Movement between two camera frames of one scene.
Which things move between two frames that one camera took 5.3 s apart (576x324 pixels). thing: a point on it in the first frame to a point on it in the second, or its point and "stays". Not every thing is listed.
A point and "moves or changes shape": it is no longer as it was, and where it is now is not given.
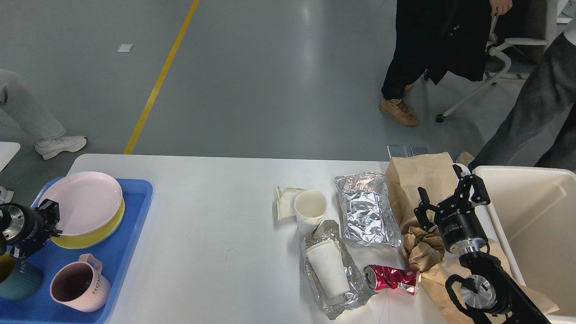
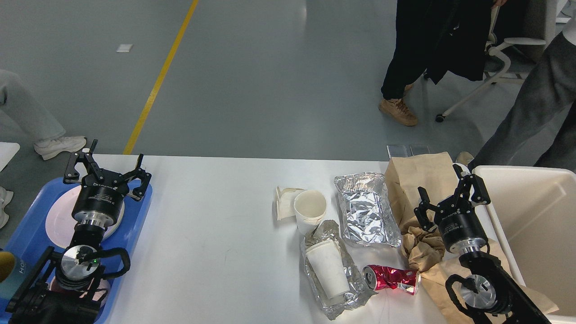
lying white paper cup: x=327 y=262 stays
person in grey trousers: x=541 y=131 stays
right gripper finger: x=421 y=214 stays
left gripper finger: x=23 y=251 to x=138 y=193
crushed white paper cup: x=285 y=207 stays
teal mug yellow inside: x=20 y=279 stays
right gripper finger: x=480 y=195 stays
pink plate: x=89 y=201 moves or changes shape
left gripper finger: x=49 y=211 to x=71 y=174
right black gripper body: x=461 y=230 stays
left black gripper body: x=20 y=226 to x=100 y=200
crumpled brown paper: x=423 y=249 stays
